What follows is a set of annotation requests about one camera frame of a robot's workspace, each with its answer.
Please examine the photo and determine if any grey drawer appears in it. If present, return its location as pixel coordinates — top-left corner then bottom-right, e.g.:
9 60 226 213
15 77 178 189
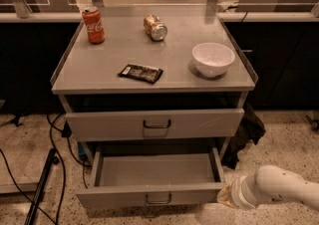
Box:
66 109 244 141
77 148 225 208

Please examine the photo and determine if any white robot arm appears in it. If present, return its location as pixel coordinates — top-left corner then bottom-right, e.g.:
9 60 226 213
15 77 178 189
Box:
217 165 319 211

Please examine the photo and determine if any grey top drawer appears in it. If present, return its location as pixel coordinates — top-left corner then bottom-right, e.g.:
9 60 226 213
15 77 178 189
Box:
66 109 244 141

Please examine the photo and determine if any grey metal drawer cabinet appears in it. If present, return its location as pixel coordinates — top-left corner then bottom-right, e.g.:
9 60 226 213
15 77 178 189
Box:
50 4 259 167

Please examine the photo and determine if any dark cloth on floor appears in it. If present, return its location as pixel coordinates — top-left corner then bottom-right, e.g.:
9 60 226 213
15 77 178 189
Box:
221 103 265 169

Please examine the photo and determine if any white bowl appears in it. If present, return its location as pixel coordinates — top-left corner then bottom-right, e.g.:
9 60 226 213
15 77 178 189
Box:
192 43 235 78

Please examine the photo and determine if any black snack packet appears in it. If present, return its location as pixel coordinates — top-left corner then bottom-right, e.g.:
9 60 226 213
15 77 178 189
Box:
118 64 163 84

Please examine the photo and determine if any black floor bar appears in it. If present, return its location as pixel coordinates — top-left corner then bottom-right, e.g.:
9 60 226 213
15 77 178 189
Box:
24 148 56 225

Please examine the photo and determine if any orange silver lying can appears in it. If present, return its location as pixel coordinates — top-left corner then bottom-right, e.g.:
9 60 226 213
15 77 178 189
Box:
144 14 167 41

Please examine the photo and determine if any red cola can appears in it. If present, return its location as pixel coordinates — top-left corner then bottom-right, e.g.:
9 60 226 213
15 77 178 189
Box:
82 6 105 44

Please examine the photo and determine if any black floor cable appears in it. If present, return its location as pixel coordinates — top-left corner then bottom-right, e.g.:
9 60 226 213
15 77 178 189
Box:
0 112 93 225

